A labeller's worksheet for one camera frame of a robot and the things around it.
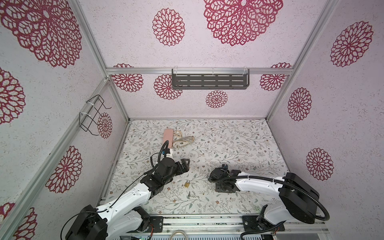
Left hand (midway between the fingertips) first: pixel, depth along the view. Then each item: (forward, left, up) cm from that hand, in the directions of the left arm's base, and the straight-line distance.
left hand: (183, 164), depth 82 cm
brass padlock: (-6, -2, -12) cm, 13 cm away
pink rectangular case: (+29, +12, -11) cm, 34 cm away
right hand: (-8, -20, -11) cm, 24 cm away
